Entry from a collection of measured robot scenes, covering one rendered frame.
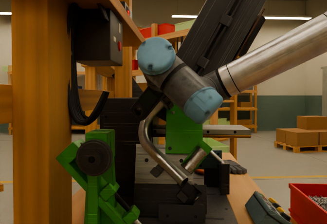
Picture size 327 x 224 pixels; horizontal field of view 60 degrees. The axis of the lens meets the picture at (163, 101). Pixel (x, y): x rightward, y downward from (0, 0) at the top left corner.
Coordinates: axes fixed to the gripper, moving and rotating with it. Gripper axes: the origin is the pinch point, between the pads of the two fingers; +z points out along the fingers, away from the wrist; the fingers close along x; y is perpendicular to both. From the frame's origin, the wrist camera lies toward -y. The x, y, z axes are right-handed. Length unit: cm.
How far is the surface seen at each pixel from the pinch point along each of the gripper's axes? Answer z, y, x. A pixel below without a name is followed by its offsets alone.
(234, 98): 277, 100, 3
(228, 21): -4.5, 32.2, 3.4
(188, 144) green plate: 2.6, -3.0, -14.9
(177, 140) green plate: 2.5, -4.7, -11.7
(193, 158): -1.0, -4.9, -19.0
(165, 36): 271, 96, 128
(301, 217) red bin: 21, 9, -58
